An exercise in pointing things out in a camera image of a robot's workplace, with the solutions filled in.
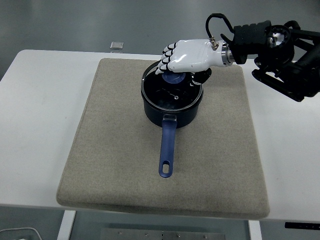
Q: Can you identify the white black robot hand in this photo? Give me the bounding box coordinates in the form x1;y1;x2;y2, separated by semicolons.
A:
154;38;226;87

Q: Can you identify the dark pot with blue handle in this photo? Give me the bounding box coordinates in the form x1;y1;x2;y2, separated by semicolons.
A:
140;89;205;179

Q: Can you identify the beige fabric mat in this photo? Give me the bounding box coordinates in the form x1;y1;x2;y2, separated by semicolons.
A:
55;57;271;218

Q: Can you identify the black table control panel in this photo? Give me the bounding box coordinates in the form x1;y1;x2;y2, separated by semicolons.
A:
284;222;320;230

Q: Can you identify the glass pot lid blue knob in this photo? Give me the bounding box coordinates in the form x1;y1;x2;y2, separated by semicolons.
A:
141;61;204;111

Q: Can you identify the white table leg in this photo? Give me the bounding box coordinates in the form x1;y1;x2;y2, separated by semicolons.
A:
56;210;77;240
247;221;263;240

